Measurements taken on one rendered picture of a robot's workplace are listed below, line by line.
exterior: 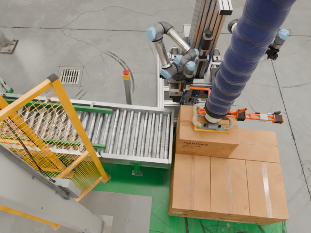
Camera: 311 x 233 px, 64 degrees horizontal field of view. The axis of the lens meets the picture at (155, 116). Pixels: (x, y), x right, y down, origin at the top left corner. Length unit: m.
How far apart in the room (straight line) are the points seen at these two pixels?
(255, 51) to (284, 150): 2.50
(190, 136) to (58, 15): 3.66
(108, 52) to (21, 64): 1.41
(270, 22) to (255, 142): 1.91
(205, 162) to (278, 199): 0.84
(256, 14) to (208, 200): 1.92
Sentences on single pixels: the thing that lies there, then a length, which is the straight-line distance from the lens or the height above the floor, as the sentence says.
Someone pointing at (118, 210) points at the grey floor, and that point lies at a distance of 3.28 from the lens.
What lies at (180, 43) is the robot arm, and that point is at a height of 1.53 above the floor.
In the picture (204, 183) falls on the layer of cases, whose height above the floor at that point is 0.54.
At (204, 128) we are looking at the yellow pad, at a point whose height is 1.08.
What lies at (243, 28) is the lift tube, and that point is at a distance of 1.59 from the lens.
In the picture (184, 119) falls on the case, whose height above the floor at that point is 0.94.
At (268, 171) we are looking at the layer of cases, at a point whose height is 0.54.
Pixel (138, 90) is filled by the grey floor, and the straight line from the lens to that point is 3.93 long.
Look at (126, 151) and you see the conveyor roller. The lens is 2.88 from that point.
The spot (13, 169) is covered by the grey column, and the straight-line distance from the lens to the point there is 1.10.
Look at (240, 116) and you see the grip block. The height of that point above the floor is 1.20.
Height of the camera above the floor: 3.23
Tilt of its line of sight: 61 degrees down
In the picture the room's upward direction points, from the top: 4 degrees clockwise
